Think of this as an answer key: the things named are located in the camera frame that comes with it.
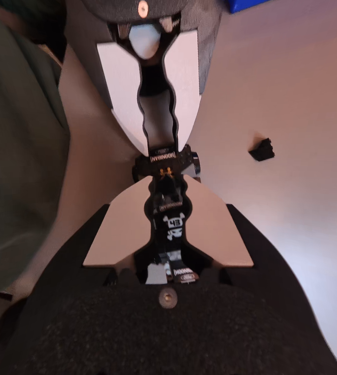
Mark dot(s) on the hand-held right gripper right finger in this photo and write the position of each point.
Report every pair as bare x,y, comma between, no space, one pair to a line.
218,234

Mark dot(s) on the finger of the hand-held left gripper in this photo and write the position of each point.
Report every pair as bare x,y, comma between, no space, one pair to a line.
118,82
186,76

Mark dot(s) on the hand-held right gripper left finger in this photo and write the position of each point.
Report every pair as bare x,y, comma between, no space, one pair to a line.
118,234

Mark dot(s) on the black lego car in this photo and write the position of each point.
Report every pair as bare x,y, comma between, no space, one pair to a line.
174,225

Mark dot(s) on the blue storage bin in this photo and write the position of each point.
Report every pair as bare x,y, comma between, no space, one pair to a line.
244,4

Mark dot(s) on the small black lego brick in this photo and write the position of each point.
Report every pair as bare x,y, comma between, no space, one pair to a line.
262,149

